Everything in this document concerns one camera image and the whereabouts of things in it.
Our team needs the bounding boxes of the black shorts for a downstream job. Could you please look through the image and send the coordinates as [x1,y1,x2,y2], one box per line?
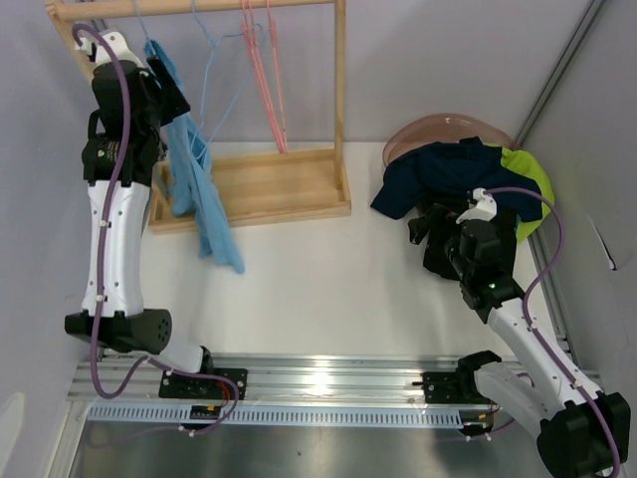
[419,198,517,282]

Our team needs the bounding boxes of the navy blue shorts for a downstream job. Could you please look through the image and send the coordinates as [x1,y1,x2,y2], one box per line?
[369,136,543,223]

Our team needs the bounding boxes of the light blue shorts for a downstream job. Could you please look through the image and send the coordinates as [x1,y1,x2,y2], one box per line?
[143,39,246,275]

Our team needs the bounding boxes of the lime green shorts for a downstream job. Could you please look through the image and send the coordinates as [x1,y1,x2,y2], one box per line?
[484,147,555,243]

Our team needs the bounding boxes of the pink hanger of black shorts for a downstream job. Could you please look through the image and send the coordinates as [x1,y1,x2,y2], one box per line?
[241,1,281,152]

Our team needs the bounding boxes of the pink hanger of teal shorts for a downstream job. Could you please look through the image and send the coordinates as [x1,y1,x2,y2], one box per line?
[241,1,288,154]

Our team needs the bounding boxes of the pink hanger of green shorts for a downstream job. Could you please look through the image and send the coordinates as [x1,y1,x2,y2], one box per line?
[266,0,288,153]

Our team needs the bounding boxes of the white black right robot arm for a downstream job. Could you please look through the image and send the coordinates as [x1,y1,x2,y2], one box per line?
[408,204,631,477]

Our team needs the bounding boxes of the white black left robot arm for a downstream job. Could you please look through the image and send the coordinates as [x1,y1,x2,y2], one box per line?
[65,55,216,398]

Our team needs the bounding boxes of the translucent pink plastic basket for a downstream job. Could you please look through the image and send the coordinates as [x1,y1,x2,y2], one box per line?
[382,114,519,166]

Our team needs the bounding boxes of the wooden clothes rack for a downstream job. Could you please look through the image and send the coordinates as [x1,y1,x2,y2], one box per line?
[45,1,351,226]

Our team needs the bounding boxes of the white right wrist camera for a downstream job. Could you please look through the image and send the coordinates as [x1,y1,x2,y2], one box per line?
[456,188,498,224]

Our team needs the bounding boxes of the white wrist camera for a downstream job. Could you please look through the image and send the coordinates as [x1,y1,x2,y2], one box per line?
[456,188,498,224]
[74,29,150,76]

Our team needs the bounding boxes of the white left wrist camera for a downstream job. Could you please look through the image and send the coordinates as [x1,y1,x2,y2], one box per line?
[74,29,150,76]

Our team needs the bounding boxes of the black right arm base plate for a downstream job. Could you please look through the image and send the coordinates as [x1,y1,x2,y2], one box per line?
[411,371,494,405]

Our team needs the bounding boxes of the aluminium mounting rail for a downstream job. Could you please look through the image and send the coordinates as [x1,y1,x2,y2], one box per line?
[67,353,458,408]

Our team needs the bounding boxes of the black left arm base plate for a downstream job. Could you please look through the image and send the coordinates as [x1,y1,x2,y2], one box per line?
[158,368,248,400]

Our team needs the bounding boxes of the white slotted cable duct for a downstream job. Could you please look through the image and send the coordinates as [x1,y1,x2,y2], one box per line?
[88,403,463,429]

